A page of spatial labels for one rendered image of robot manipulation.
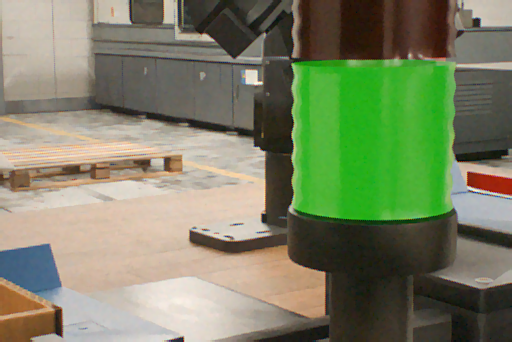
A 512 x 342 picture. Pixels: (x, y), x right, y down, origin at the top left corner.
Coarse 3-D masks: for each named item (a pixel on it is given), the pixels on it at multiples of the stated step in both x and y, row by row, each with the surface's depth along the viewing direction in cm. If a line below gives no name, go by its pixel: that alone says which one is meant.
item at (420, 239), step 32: (288, 224) 25; (320, 224) 24; (352, 224) 23; (384, 224) 23; (416, 224) 23; (448, 224) 24; (320, 256) 24; (352, 256) 23; (384, 256) 23; (416, 256) 23; (448, 256) 24; (352, 288) 25; (384, 288) 24; (352, 320) 25; (384, 320) 25
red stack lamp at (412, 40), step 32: (320, 0) 23; (352, 0) 23; (384, 0) 23; (416, 0) 23; (448, 0) 23; (320, 32) 23; (352, 32) 23; (384, 32) 23; (416, 32) 23; (448, 32) 23
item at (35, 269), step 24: (0, 264) 66; (24, 264) 67; (48, 264) 67; (24, 288) 66; (48, 288) 67; (72, 312) 62; (96, 312) 61; (120, 312) 61; (72, 336) 57; (96, 336) 57; (120, 336) 57; (144, 336) 57; (168, 336) 57
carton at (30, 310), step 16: (0, 288) 50; (16, 288) 49; (0, 304) 50; (16, 304) 49; (32, 304) 47; (48, 304) 46; (0, 320) 44; (16, 320) 45; (32, 320) 45; (48, 320) 45; (0, 336) 44; (16, 336) 45; (32, 336) 45
